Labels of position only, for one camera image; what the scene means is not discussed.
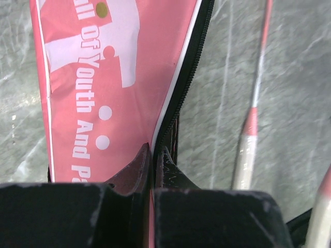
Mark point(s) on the pink racket bag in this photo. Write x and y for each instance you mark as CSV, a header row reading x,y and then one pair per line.
x,y
112,77

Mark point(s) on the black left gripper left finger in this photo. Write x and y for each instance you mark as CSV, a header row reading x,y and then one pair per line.
x,y
109,214

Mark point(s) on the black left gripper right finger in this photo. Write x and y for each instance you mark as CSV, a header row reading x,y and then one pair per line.
x,y
187,216

